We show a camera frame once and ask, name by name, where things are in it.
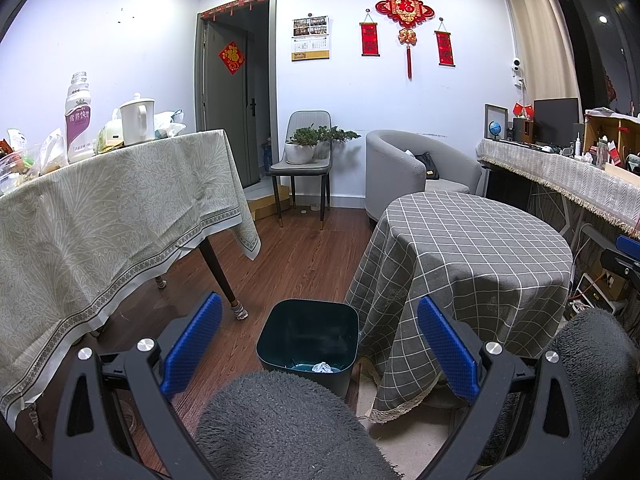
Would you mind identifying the dark green trash bin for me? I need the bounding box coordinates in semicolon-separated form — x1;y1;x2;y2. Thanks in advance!
256;299;360;401

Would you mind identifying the person's leg grey fleece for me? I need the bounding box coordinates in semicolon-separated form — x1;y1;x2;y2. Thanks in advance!
195;370;406;480
480;307;640;480

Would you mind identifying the purple label plastic bottle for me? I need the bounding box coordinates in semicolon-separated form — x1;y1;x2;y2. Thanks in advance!
65;71;96;163

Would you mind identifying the red fringe door garland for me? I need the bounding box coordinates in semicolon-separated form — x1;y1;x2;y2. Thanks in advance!
199;0;271;22

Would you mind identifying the grey armchair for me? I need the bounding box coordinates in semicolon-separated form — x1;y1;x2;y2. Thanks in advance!
365;130;483;226

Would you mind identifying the person's left leg grey fleece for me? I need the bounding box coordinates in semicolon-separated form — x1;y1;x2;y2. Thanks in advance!
195;370;406;480

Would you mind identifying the grey dining chair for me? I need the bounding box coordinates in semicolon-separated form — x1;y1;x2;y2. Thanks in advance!
270;110;333;228

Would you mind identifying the beige curtain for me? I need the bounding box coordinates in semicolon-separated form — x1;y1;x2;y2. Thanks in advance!
505;0;583;111

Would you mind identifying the beige patterned tablecloth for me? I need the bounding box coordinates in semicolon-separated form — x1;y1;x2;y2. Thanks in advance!
0;129;262;421

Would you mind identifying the black handbag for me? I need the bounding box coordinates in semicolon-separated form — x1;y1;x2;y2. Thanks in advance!
414;151;441;182

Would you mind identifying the person's right leg grey fleece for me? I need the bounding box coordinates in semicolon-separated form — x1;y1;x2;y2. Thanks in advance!
480;307;640;480

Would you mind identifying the flat cardboard box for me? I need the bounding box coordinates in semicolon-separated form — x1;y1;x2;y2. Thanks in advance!
247;184;291;222

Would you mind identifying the white kettle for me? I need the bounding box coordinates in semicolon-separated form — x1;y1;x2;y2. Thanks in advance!
118;92;156;147

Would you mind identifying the side desk with fringed cloth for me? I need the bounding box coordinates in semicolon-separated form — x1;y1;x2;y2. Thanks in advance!
476;139;640;241

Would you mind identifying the red knot wall ornament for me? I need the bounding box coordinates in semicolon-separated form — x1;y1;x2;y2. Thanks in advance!
375;0;437;79

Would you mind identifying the dark wooden table leg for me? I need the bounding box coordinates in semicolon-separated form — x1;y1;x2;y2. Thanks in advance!
199;237;249;321

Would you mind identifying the grey door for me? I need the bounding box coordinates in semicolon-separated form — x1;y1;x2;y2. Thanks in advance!
202;20;261;186

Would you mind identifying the white plastic bag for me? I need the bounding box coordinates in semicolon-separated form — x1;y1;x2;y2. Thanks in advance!
152;109;187;138

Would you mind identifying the round table with grey checked cloth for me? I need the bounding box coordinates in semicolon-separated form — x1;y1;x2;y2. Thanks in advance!
345;191;575;425

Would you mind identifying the black monitor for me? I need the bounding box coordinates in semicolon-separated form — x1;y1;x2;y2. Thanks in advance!
532;97;581;148

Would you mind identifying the red hanging scroll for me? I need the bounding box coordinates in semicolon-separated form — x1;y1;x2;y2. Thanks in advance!
360;8;381;57
434;17;457;67

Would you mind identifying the red diamond door decoration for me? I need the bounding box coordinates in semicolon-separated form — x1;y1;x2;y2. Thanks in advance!
218;41;247;75

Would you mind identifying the clear plastic food bag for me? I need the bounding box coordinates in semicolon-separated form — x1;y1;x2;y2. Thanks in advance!
37;129;68;176

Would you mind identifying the grey picture frame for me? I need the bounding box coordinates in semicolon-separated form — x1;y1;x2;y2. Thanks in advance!
484;103;510;142

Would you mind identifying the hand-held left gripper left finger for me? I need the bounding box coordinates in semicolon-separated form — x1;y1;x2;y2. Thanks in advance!
52;291;223;480

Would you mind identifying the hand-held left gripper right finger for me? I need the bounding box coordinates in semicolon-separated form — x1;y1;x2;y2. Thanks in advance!
417;296;583;480

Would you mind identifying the wall calendar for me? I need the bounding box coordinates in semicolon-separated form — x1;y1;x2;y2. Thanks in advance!
291;14;332;62

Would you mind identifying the potted green plant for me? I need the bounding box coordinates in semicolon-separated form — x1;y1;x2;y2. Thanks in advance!
284;125;362;165

